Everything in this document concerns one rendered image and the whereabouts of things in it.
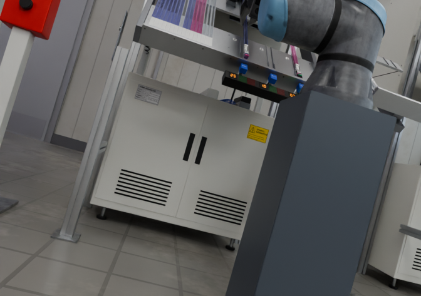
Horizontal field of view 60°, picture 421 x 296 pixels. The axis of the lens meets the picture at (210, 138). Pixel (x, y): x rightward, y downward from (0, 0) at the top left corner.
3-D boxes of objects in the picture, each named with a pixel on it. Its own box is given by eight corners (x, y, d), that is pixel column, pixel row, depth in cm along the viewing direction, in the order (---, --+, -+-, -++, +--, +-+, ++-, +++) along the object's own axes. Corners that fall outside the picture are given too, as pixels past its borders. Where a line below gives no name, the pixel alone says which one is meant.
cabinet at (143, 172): (245, 256, 158) (284, 121, 161) (84, 218, 145) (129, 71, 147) (215, 221, 222) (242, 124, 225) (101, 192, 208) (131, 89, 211)
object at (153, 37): (312, 102, 134) (322, 87, 129) (138, 43, 121) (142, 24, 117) (311, 100, 135) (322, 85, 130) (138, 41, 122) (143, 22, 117)
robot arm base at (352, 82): (386, 116, 70) (399, 67, 70) (314, 92, 68) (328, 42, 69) (347, 120, 85) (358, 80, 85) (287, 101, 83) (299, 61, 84)
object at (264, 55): (315, 94, 133) (320, 88, 131) (140, 34, 120) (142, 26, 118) (308, 67, 147) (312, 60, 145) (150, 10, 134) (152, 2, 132)
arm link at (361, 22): (387, 66, 72) (405, 2, 72) (324, 45, 70) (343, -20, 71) (356, 77, 84) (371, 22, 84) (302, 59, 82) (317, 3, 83)
